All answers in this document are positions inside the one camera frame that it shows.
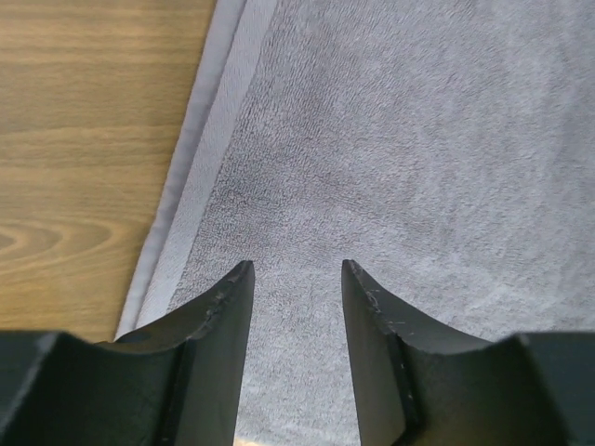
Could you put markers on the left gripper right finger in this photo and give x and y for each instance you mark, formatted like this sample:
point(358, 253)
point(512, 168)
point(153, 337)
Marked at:
point(418, 381)

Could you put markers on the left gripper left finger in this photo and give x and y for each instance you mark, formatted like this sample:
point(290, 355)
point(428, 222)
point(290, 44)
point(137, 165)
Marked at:
point(175, 381)

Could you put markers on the grey towel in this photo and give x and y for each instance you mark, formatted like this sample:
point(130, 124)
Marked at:
point(446, 146)

